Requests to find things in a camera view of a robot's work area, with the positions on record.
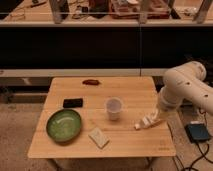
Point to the white plastic bottle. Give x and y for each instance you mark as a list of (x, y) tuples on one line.
[(144, 123)]

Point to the green bowl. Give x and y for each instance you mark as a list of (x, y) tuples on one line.
[(64, 125)]

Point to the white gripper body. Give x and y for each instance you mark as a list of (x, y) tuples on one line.
[(157, 116)]

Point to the wooden folding table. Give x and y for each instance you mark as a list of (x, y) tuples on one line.
[(138, 96)]

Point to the background shelf bench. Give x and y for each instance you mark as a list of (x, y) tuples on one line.
[(106, 13)]

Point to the white sponge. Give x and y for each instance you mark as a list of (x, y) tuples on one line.
[(99, 138)]

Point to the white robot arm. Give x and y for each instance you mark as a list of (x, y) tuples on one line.
[(183, 82)]

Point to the black foot pedal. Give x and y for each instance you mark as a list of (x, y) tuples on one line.
[(197, 133)]

